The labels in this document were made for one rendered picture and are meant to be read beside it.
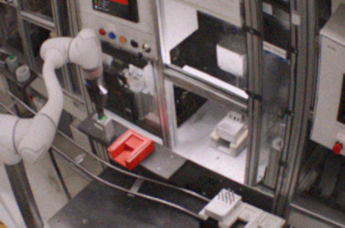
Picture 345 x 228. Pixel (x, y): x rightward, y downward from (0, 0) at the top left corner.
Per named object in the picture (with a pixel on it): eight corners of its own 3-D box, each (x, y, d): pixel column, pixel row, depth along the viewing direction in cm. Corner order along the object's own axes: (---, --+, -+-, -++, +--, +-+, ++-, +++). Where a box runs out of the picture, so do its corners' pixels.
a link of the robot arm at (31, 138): (52, 112, 171) (24, 108, 175) (35, 146, 158) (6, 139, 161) (60, 142, 179) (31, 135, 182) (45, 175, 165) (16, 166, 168)
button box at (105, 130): (95, 136, 245) (91, 117, 237) (106, 126, 249) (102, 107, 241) (108, 144, 241) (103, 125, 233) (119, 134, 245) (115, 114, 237)
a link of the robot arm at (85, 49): (106, 54, 220) (78, 53, 223) (102, 24, 209) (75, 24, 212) (97, 71, 212) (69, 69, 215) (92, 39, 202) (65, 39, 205)
